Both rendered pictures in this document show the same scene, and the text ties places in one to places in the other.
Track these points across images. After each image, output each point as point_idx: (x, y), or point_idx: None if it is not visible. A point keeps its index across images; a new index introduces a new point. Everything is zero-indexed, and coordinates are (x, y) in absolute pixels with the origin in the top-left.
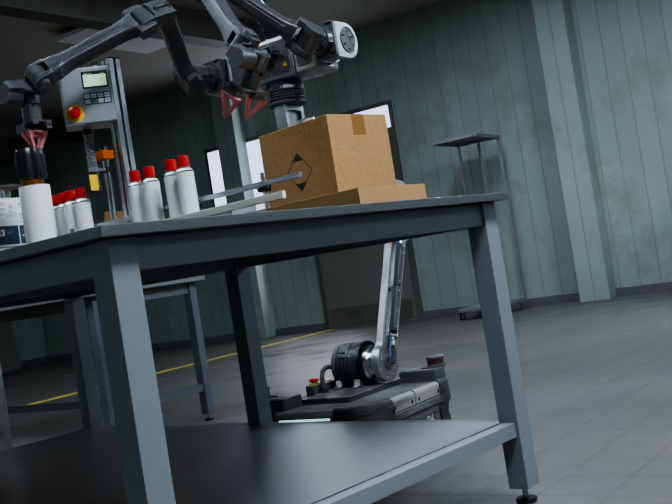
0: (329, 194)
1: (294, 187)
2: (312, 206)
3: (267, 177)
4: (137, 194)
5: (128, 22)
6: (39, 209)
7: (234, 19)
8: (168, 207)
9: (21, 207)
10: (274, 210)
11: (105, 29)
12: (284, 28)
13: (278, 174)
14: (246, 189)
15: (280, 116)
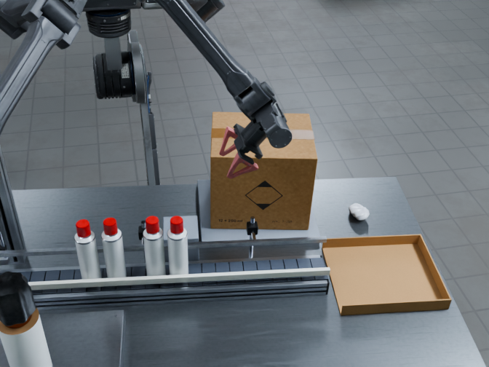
0: (420, 301)
1: (252, 205)
2: (398, 307)
3: (215, 191)
4: (93, 249)
5: (51, 33)
6: (41, 345)
7: (233, 59)
8: (150, 264)
9: (13, 351)
10: (352, 307)
11: (27, 52)
12: (196, 2)
13: (232, 192)
14: (253, 245)
15: (112, 49)
